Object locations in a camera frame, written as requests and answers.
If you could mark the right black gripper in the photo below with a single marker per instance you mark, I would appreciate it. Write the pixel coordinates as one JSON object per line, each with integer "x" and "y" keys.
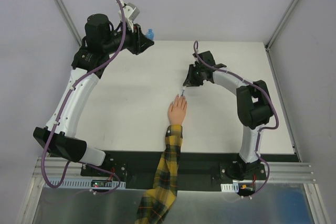
{"x": 196, "y": 73}

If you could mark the mannequin hand with nails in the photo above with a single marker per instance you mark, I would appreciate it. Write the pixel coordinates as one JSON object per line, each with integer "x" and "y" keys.
{"x": 177, "y": 110}

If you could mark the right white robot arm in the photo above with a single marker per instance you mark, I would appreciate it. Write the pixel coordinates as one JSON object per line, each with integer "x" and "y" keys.
{"x": 254, "y": 109}

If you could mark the right aluminium frame post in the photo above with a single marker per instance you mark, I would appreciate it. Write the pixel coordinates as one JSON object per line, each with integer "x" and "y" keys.
{"x": 282, "y": 23}

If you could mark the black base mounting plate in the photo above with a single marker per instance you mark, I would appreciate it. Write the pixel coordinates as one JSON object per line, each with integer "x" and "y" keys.
{"x": 196, "y": 172}

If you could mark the left aluminium frame post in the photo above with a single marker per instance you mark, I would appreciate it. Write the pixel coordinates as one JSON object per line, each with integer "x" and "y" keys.
{"x": 68, "y": 20}

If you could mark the aluminium frame post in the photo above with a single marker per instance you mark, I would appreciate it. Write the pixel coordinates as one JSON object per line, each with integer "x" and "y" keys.
{"x": 282, "y": 23}
{"x": 68, "y": 20}

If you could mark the yellow plaid sleeve forearm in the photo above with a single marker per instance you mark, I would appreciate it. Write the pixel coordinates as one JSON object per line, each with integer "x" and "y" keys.
{"x": 156, "y": 202}

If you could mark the blue nail polish bottle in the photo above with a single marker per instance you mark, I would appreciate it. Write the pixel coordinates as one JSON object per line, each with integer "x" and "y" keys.
{"x": 150, "y": 34}

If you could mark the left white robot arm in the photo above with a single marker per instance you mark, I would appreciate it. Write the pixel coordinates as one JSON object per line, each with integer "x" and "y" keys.
{"x": 101, "y": 40}

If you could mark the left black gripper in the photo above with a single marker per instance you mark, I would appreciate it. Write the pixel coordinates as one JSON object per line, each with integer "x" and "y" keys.
{"x": 137, "y": 40}

